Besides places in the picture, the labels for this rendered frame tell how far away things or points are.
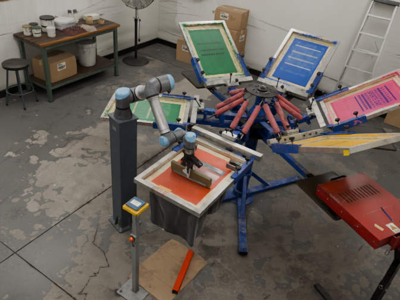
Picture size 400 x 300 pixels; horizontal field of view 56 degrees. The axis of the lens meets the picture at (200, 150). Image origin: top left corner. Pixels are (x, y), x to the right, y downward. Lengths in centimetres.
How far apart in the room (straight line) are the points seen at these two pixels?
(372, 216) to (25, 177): 348
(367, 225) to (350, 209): 16
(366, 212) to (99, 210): 252
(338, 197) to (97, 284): 204
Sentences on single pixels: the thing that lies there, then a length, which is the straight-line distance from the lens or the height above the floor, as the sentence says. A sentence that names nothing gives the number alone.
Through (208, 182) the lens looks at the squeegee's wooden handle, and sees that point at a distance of 279.
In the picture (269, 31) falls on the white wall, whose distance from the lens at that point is 712.
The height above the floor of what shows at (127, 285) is 1.
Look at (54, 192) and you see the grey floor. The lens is 432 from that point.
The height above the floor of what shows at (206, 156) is 95.
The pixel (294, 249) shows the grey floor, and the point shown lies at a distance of 392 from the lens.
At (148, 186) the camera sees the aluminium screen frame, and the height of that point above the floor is 99.
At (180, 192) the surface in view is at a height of 95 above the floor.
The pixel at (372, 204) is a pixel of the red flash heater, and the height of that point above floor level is 110.
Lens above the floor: 277
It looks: 34 degrees down
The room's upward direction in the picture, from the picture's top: 7 degrees clockwise
